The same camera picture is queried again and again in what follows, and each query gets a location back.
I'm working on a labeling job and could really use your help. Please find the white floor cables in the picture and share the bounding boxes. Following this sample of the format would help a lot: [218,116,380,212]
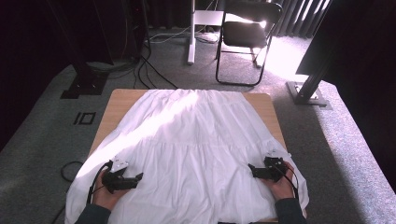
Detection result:
[148,26,219,45]

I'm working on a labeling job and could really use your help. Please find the dark pleated curtain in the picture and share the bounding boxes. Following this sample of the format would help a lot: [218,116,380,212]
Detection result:
[270,0,331,39]

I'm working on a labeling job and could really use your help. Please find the black cable loop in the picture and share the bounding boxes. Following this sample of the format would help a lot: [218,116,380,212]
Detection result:
[60,161,85,183]

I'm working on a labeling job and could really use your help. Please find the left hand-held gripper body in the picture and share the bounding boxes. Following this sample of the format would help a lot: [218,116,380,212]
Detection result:
[102,156,130,194]

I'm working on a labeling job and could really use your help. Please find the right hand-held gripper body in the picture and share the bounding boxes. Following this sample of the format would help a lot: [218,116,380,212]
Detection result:
[262,148,292,183]

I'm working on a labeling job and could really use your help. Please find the white skirt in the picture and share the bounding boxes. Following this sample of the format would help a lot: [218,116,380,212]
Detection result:
[64,88,310,224]

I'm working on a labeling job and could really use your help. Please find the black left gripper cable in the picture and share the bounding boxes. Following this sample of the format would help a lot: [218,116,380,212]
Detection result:
[87,160,113,204]

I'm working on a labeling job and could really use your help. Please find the dark equipment rack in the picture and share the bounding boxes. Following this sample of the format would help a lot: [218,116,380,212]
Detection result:
[120,0,152,61]

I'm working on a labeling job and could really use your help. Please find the white desk frame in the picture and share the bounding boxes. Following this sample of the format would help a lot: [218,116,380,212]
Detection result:
[186,0,225,65]

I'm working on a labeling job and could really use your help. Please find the person's right hand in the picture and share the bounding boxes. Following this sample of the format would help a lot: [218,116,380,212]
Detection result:
[261,161,297,202]

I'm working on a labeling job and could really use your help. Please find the black stand with grey base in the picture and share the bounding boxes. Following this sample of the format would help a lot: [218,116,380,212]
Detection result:
[286,55,331,107]

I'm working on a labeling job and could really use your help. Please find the black stand with square base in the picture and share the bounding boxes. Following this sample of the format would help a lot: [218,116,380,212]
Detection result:
[46,0,108,100]

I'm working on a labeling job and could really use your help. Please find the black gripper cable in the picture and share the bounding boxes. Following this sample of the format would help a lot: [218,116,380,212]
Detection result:
[274,162,301,200]
[87,160,113,204]

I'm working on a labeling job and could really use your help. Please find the person's left hand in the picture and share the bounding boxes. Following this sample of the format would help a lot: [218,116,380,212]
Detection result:
[92,169,130,213]

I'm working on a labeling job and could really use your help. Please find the dark flat panel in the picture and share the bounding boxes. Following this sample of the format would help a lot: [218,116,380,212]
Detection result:
[295,0,396,85]

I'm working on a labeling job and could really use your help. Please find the black folding chair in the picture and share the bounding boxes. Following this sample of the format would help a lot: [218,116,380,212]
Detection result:
[215,0,284,88]

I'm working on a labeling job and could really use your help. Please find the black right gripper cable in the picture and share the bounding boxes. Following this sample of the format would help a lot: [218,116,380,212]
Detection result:
[274,162,301,200]

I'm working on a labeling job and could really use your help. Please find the black floor cables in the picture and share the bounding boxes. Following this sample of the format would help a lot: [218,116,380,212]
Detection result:
[133,31,180,91]

